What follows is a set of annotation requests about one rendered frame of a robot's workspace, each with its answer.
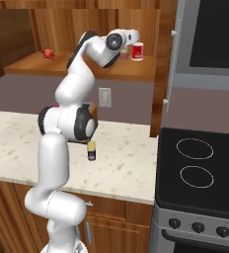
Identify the black stove knob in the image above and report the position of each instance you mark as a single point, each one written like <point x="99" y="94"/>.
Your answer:
<point x="174" y="223"/>
<point x="223" y="231"/>
<point x="198" y="227"/>

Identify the white wall outlet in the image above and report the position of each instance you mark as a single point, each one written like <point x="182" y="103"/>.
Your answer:
<point x="105" y="97"/>

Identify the blue can with yellow top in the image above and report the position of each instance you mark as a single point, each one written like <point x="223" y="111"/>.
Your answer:
<point x="92" y="152"/>

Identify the red can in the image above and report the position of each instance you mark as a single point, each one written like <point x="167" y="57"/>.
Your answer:
<point x="137" y="52"/>

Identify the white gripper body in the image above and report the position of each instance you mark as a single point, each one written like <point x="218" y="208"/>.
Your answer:
<point x="131" y="36"/>

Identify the tan green can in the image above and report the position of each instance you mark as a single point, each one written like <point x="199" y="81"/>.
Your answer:
<point x="124" y="55"/>

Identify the black and grey stove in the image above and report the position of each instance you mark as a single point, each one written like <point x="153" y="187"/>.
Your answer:
<point x="198" y="184"/>

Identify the wooden base cabinet door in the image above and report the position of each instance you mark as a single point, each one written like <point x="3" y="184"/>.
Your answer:
<point x="8" y="217"/>
<point x="116" y="235"/>

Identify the open wooden wall cabinet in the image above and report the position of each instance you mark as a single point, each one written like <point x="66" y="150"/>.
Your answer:
<point x="54" y="66"/>

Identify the brown box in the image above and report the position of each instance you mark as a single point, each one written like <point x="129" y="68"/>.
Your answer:
<point x="93" y="109"/>

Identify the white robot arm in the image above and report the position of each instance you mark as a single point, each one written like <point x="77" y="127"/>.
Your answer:
<point x="54" y="164"/>

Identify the wooden drawer front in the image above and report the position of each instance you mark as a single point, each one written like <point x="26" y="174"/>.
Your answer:
<point x="106" y="206"/>

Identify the grey microwave oven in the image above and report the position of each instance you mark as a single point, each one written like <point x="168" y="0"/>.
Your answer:
<point x="212" y="42"/>

